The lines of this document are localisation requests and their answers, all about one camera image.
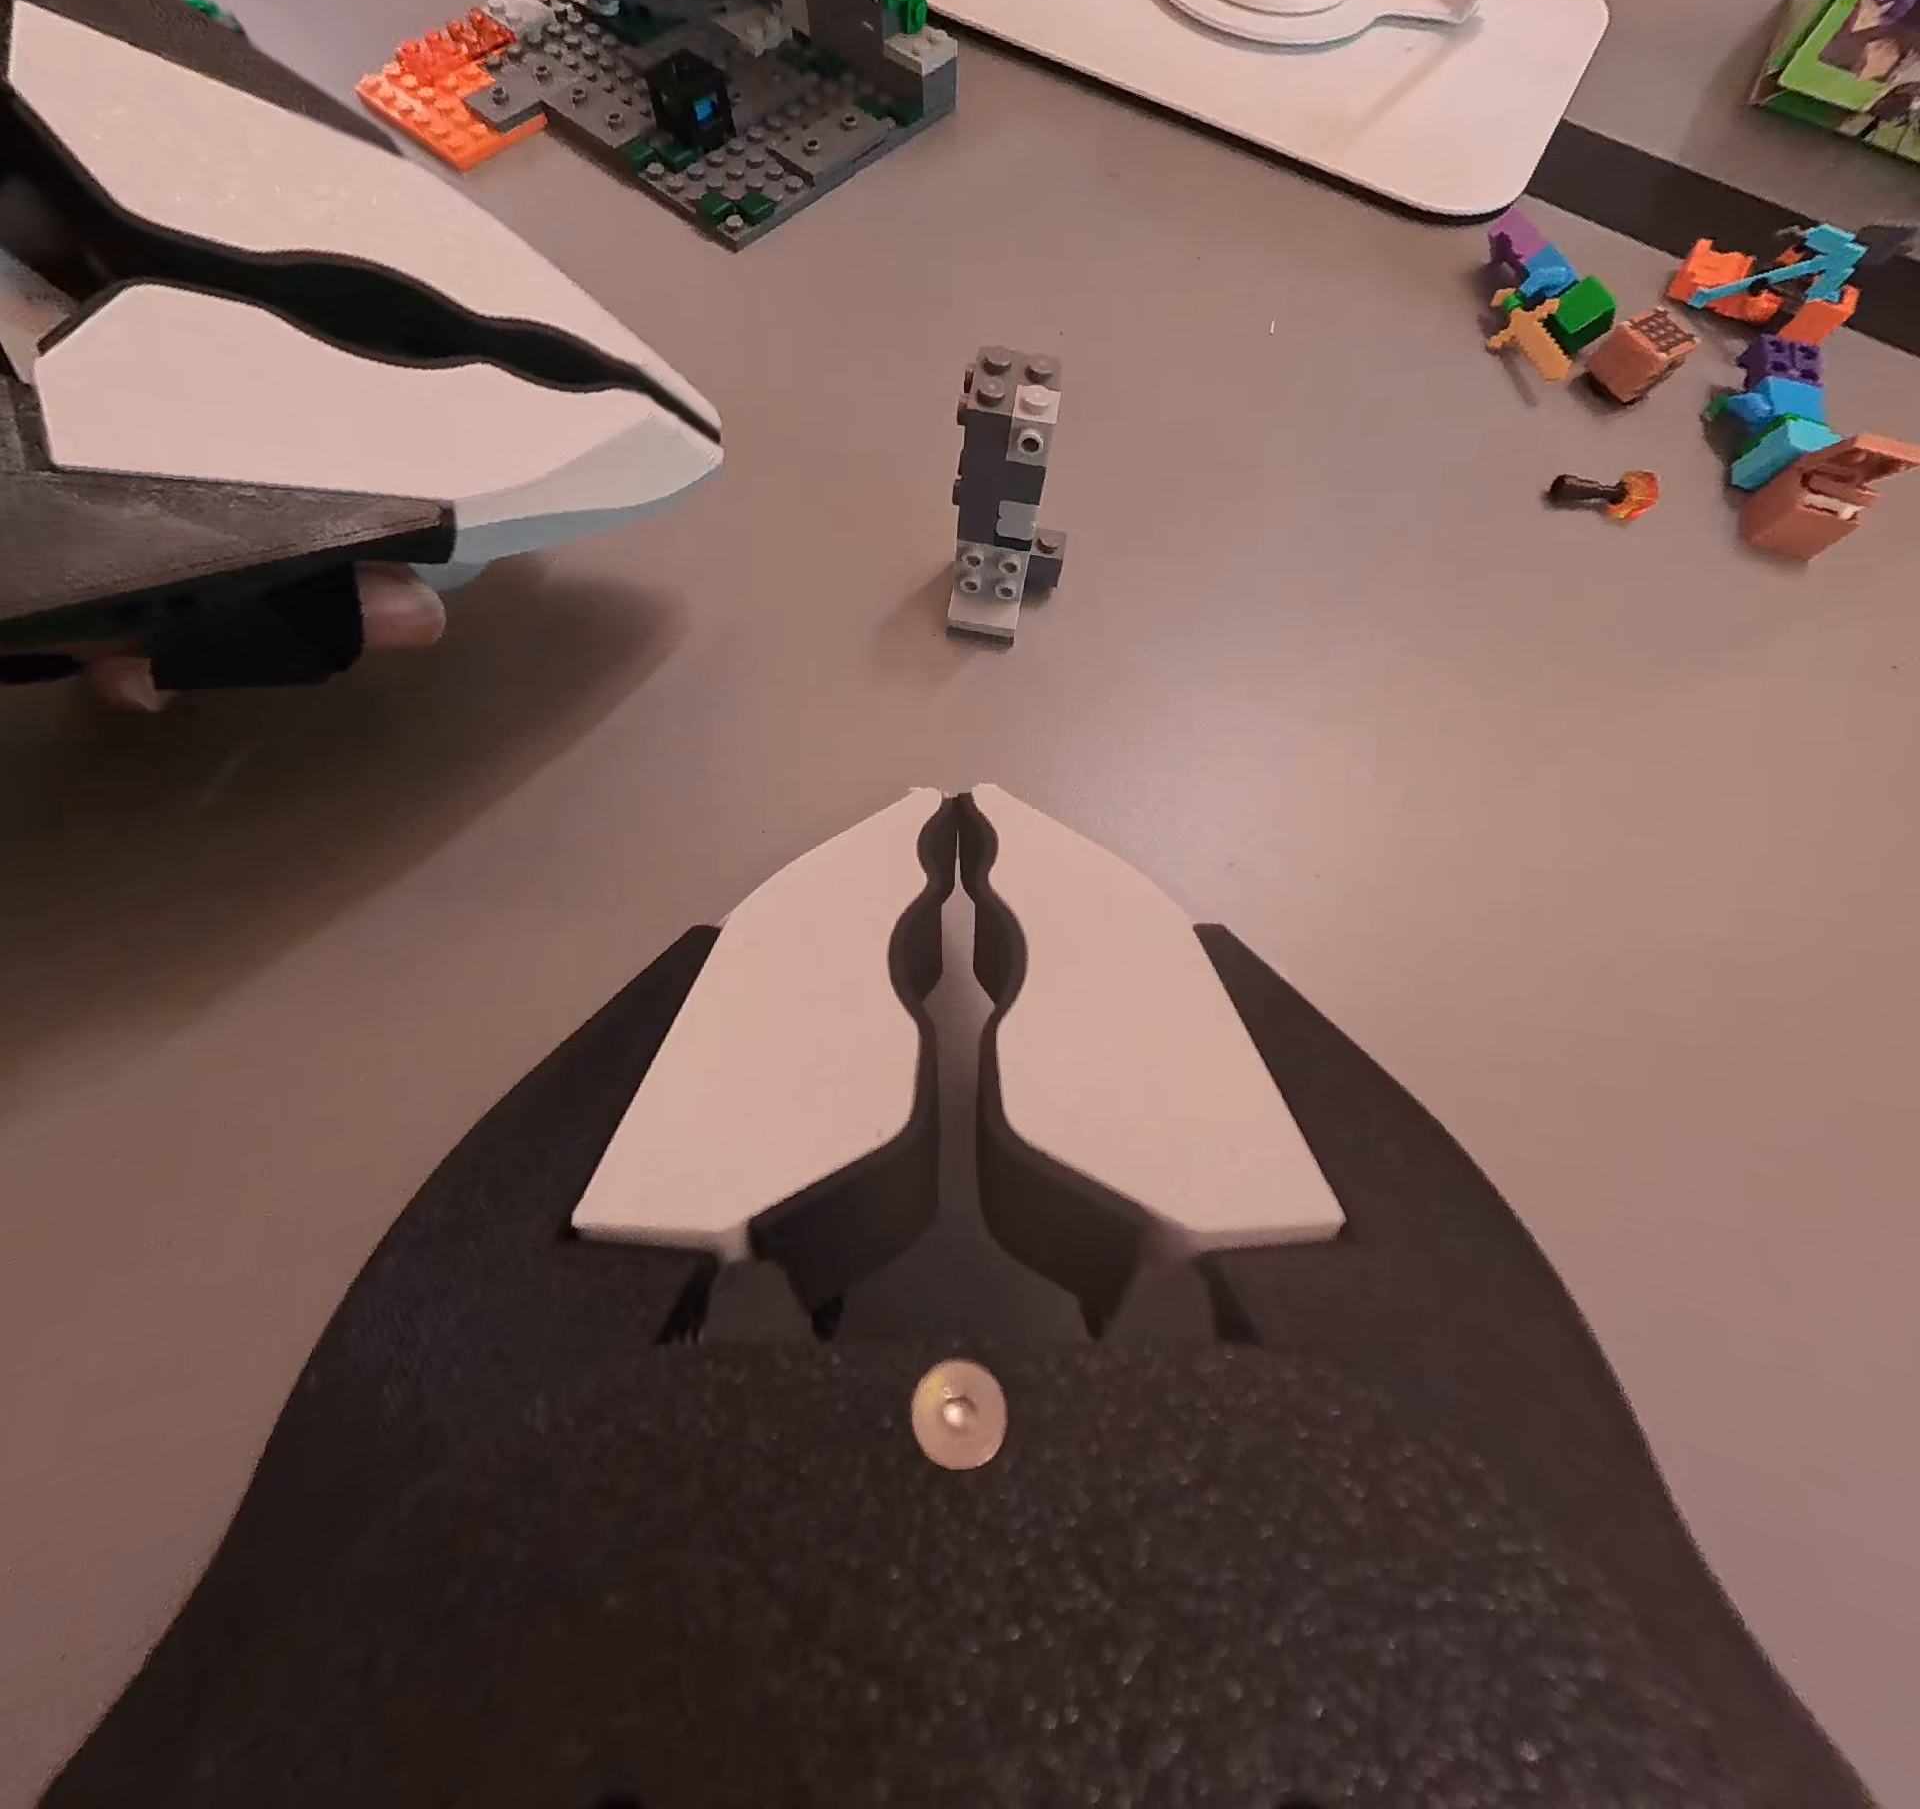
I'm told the toy brick building model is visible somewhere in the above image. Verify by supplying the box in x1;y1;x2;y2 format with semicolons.
356;0;962;255

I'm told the white book stand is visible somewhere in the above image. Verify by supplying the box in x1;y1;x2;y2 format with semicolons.
916;0;1615;222

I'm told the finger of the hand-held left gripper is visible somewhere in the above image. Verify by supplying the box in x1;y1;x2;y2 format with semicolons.
30;275;730;574
7;0;726;443

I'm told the tan toy sword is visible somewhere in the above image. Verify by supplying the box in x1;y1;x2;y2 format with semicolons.
1488;308;1577;395

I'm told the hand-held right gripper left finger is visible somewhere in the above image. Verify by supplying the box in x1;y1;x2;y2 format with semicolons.
573;785;962;1251

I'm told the green toy set box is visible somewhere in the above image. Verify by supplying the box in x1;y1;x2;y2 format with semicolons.
1748;0;1920;170

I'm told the orange blue toy figure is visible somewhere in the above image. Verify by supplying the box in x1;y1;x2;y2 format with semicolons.
1667;224;1870;342

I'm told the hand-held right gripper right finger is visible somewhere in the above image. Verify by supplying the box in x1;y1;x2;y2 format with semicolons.
967;783;1348;1251

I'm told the grey brick assembly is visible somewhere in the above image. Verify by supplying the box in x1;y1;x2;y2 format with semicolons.
945;347;1070;649

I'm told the brown toy block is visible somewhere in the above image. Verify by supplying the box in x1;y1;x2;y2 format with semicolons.
1585;308;1702;405

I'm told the purple headed blue toy figure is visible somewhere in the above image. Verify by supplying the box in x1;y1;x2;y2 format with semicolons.
1702;332;1839;493

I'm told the grey desk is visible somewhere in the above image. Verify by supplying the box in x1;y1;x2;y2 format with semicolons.
0;0;1920;1809

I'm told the person's left hand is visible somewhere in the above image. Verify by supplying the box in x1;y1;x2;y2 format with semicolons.
0;566;453;718

